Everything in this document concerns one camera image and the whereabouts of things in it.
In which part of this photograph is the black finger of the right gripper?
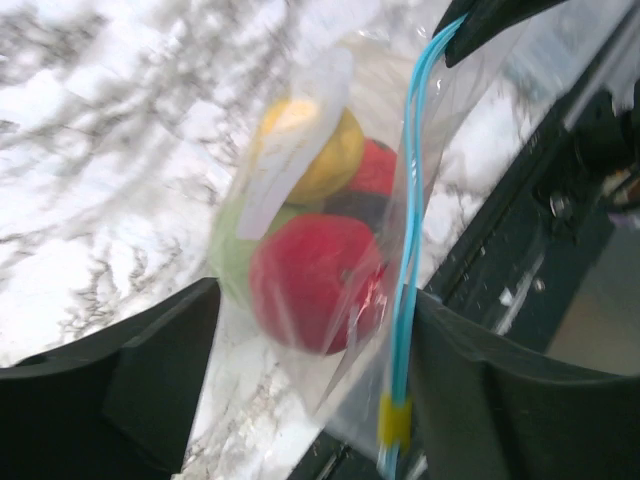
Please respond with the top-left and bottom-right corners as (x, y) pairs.
(434, 0), (565, 68)

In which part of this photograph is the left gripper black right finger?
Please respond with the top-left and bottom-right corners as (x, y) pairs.
(410, 292), (639, 479)

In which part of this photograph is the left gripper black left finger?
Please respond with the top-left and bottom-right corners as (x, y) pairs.
(1, 278), (221, 479)

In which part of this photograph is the clear zip top bag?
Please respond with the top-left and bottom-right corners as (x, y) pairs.
(221, 1), (533, 477)

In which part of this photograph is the green white cabbage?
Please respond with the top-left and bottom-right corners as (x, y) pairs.
(211, 197), (310, 311)

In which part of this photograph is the red apple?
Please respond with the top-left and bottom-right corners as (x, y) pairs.
(347, 138), (397, 196)

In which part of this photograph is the beige pear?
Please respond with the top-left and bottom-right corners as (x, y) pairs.
(287, 108), (365, 204)

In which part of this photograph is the red pomegranate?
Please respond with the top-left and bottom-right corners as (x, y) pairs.
(249, 213), (387, 355)

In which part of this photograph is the yellow red mango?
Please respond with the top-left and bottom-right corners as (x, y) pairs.
(255, 99), (318, 148)

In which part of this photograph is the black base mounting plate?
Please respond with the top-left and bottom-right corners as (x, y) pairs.
(279, 74), (640, 480)

